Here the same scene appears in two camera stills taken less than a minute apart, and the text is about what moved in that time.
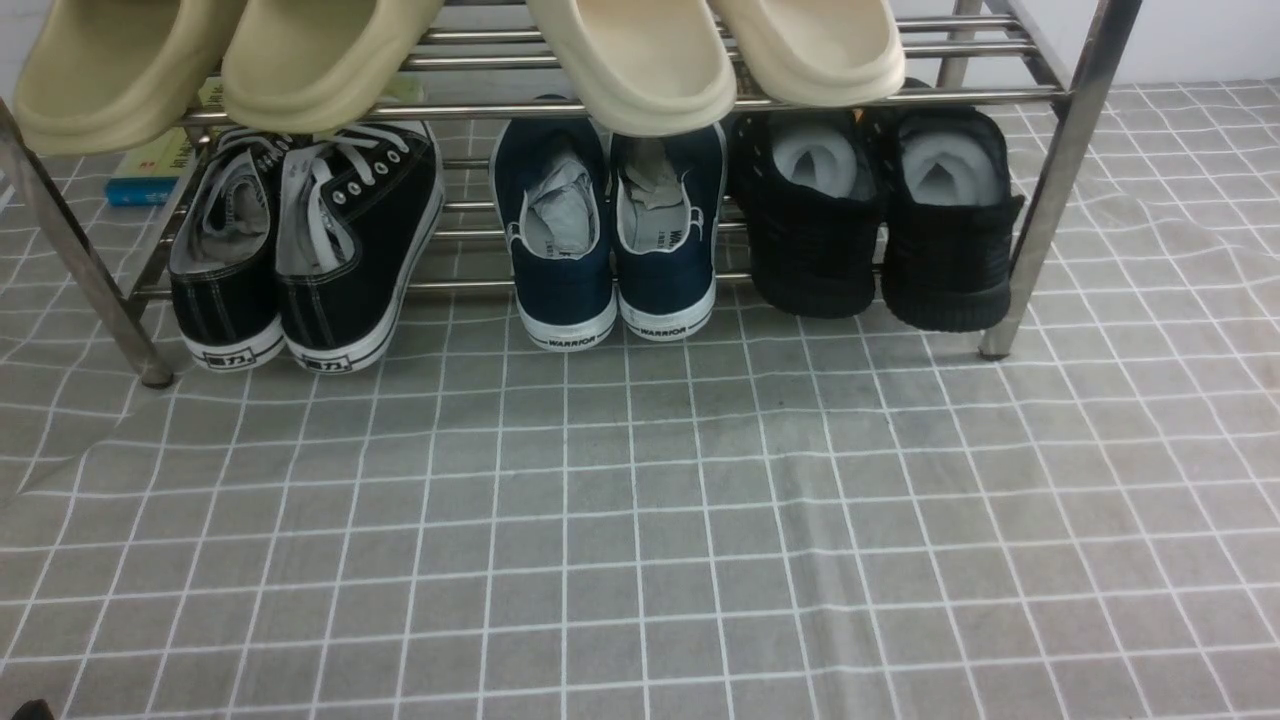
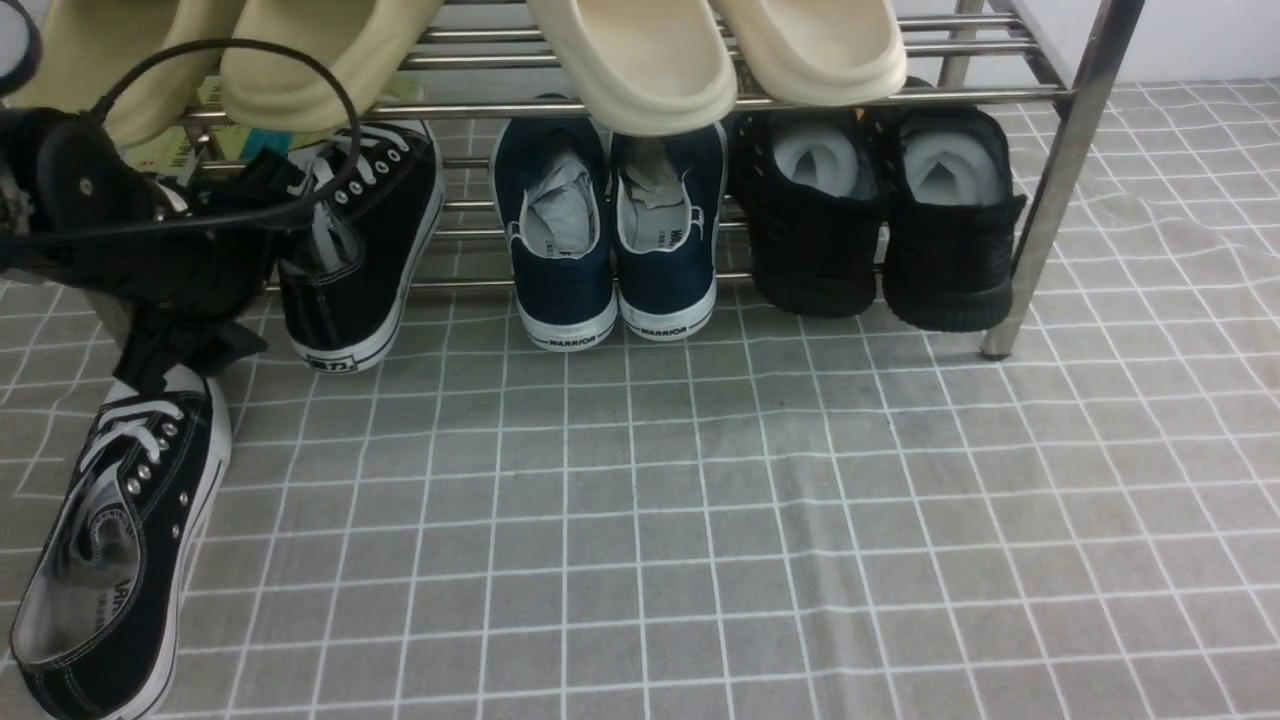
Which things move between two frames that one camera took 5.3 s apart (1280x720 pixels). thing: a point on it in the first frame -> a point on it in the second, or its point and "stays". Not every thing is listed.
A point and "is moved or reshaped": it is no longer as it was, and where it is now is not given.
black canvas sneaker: (222, 268) is moved or reshaped
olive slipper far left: (98, 75) stays
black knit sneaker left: (811, 182) stays
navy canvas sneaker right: (666, 196) stays
